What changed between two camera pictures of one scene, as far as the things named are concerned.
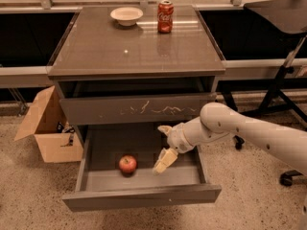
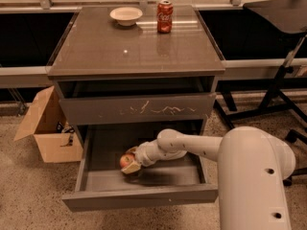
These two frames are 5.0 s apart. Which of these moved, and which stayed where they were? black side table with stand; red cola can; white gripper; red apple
Moved: white gripper
Stayed: black side table with stand; red cola can; red apple
